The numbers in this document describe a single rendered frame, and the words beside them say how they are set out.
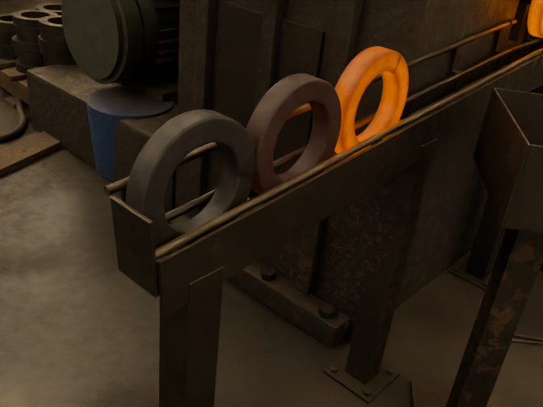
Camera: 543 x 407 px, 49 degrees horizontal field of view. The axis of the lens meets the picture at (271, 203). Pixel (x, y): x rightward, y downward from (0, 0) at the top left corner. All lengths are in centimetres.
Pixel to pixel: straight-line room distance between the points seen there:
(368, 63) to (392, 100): 13
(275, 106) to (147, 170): 20
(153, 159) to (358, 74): 38
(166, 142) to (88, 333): 93
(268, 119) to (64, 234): 122
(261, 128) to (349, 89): 19
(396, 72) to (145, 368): 87
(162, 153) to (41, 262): 117
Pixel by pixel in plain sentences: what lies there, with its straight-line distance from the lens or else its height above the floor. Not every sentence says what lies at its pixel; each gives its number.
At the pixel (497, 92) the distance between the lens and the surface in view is 114.
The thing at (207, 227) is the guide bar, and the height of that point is 63.
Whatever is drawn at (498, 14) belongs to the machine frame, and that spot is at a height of 78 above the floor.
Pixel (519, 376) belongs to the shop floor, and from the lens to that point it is 165.
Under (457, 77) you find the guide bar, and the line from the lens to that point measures 134.
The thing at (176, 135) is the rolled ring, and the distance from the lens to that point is 68.
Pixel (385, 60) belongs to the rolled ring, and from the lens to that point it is 97.
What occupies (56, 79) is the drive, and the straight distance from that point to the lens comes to 244.
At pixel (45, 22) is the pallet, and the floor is 41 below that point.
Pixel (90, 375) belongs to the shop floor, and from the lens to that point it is 145.
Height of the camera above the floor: 103
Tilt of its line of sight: 29 degrees down
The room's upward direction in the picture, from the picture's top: 6 degrees clockwise
